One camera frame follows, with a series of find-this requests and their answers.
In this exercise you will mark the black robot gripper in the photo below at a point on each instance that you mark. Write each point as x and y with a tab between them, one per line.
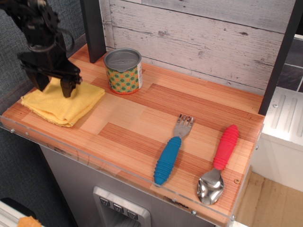
41	62

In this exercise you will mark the yellow rag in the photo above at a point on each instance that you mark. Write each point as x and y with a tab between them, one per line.
52	106

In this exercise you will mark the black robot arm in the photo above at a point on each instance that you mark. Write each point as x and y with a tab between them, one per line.
38	22

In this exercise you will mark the green orange patterned tin can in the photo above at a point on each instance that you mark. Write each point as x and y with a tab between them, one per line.
124	70

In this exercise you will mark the clear acrylic edge guard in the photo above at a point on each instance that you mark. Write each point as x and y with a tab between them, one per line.
131	158

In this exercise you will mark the grey toy fridge cabinet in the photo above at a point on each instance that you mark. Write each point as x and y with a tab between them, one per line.
77	182

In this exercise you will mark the orange object bottom left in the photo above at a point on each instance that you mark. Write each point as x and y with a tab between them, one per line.
28	222

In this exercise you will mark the silver toy dispenser panel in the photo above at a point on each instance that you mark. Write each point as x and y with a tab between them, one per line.
120	208

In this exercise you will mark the white toy sink counter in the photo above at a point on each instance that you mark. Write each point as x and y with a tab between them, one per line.
279	150

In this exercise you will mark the dark grey left post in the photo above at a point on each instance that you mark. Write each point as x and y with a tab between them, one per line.
92	20

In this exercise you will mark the dark grey post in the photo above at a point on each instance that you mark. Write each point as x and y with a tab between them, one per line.
92	20
282	55

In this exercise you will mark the blue handled metal fork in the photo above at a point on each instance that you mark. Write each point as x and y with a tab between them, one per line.
169	155

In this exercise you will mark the red handled metal spoon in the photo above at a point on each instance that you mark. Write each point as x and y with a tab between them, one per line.
211	185

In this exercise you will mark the dark grey right post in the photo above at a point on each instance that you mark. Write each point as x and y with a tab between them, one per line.
282	55

